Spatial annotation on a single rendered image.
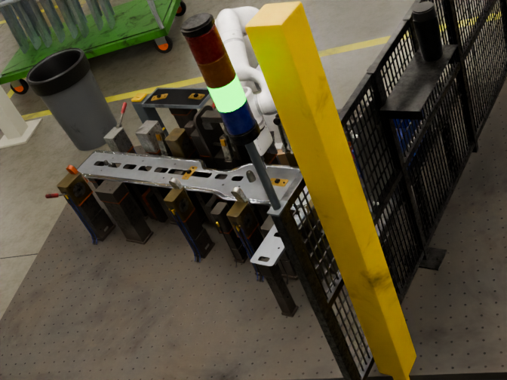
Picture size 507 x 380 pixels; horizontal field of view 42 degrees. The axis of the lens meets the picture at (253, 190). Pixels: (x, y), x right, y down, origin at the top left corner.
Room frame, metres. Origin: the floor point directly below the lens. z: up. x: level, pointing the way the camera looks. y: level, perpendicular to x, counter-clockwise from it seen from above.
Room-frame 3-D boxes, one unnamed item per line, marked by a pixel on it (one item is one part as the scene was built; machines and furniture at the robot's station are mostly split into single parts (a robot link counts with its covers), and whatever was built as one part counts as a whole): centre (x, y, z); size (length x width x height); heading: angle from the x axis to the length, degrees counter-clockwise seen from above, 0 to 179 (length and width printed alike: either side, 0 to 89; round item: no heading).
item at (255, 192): (2.49, 0.24, 1.00); 1.38 x 0.22 x 0.02; 44
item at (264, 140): (2.14, -0.10, 1.23); 0.10 x 0.07 x 0.11; 134
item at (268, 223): (1.95, -0.01, 0.84); 0.12 x 0.07 x 0.28; 134
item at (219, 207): (2.15, 0.17, 0.84); 0.10 x 0.05 x 0.29; 134
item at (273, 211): (1.30, -0.04, 1.81); 0.07 x 0.07 x 0.53
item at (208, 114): (2.55, 0.01, 0.95); 0.18 x 0.13 x 0.49; 44
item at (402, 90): (1.77, -0.62, 1.46); 0.36 x 0.15 x 0.18; 134
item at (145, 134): (2.84, 0.33, 0.90); 0.13 x 0.08 x 0.41; 134
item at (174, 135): (2.71, 0.21, 0.89); 0.12 x 0.08 x 0.38; 134
